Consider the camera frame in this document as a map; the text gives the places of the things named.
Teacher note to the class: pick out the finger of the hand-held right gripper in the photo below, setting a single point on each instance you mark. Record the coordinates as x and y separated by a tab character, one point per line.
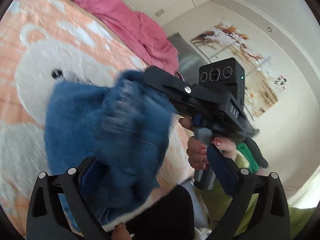
170	85

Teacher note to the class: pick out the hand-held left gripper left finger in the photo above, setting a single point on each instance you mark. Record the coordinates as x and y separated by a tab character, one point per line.
70	187

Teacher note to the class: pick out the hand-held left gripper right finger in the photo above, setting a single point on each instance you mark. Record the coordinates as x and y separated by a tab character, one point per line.
221	170

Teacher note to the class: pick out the blue denim pants lace trim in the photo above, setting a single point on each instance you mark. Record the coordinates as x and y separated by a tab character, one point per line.
75	120

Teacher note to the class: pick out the person's right hand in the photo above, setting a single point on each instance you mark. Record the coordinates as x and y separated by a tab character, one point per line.
193	152

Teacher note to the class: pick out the purple striped pillow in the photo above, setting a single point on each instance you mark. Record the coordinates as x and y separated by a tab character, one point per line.
180	76

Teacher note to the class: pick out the grey padded headboard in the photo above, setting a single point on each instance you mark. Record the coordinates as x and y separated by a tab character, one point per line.
190	57

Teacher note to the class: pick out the person's yellow-green top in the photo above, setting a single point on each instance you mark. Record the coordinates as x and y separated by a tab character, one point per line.
217	205

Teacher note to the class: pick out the person's black trouser leg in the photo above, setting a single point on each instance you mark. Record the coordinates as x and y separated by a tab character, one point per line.
172	212

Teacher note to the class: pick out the person's bare foot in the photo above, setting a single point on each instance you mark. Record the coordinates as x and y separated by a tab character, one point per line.
120	228

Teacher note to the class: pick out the pink duvet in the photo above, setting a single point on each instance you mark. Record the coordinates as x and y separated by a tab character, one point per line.
130	22

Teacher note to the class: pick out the peach bear printed blanket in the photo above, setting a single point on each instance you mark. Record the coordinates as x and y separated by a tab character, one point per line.
37	62

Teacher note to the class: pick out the tree wall painting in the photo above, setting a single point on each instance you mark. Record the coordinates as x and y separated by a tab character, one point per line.
225	37

